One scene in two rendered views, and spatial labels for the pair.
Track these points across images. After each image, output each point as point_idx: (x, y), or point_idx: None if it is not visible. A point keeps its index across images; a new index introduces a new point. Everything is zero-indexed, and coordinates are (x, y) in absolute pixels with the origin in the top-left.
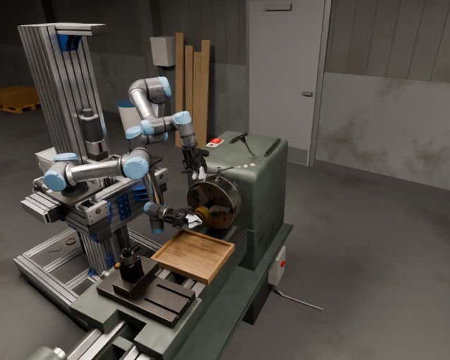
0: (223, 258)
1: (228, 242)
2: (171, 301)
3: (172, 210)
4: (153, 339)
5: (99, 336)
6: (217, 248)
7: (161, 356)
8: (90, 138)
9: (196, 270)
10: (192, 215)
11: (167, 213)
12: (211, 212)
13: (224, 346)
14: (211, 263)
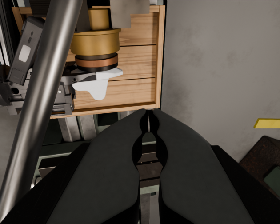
0: (162, 56)
1: (152, 6)
2: (151, 171)
3: (0, 74)
4: (152, 187)
5: None
6: (134, 30)
7: None
8: None
9: (130, 94)
10: (91, 80)
11: (8, 101)
12: (130, 26)
13: (162, 86)
14: (143, 70)
